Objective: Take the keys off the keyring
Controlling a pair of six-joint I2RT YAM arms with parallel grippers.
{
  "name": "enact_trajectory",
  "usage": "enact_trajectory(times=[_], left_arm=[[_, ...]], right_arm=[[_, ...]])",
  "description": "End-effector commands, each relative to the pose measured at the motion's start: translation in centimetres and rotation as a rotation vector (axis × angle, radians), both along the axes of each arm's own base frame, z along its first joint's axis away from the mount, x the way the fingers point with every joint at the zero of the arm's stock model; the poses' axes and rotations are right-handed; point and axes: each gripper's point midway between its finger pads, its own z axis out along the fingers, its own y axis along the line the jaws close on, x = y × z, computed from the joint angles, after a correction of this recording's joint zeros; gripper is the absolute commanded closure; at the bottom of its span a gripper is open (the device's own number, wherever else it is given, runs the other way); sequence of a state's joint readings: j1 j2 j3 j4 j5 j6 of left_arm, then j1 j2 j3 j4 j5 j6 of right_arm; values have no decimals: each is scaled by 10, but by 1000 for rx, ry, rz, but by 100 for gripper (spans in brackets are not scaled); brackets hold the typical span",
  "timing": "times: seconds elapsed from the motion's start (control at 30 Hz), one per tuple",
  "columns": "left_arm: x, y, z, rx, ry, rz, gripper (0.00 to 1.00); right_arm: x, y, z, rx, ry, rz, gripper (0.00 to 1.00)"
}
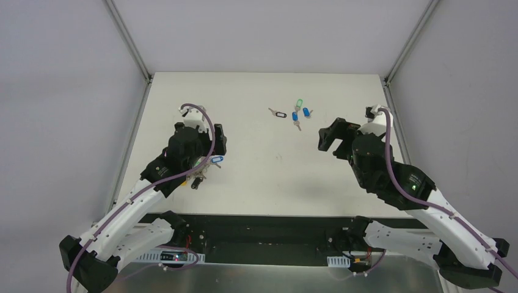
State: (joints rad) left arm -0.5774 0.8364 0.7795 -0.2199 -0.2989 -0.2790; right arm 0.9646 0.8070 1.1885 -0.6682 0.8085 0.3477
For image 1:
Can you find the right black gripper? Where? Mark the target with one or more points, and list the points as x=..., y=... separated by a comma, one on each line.
x=343, y=135

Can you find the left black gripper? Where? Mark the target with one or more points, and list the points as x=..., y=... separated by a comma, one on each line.
x=219, y=138

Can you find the blue tagged key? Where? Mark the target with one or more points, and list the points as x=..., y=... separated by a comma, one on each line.
x=216, y=160
x=307, y=112
x=295, y=119

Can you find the metal keyring with keys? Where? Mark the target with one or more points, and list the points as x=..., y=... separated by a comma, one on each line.
x=196, y=178

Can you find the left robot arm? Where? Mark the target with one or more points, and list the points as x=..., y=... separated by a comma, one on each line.
x=95, y=258

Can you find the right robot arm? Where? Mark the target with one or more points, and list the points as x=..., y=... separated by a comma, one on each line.
x=461, y=253

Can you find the green tagged key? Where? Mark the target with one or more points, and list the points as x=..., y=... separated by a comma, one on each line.
x=298, y=105

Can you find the black tagged key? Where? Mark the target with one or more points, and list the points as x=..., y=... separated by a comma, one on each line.
x=277, y=114

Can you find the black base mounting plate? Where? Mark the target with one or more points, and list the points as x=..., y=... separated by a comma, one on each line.
x=270, y=240

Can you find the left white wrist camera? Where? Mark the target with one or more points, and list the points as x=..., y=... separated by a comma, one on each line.
x=193, y=118

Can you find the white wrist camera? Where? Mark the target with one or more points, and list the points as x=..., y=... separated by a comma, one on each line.
x=378, y=117
x=193, y=118

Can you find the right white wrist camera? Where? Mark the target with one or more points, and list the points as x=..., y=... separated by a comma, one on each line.
x=378, y=117

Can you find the left aluminium frame post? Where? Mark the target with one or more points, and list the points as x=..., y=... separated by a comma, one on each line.
x=126, y=37

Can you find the aluminium frame post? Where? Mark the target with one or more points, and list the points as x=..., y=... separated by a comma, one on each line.
x=126, y=37
x=411, y=40

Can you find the left white cable duct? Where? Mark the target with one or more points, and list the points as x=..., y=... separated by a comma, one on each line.
x=170, y=257

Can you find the white cable duct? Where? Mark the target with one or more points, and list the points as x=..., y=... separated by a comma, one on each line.
x=170, y=257
x=338, y=262

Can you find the right white cable duct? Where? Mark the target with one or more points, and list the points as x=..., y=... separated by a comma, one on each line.
x=338, y=262

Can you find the right aluminium frame post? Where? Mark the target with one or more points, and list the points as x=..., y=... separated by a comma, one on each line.
x=411, y=40

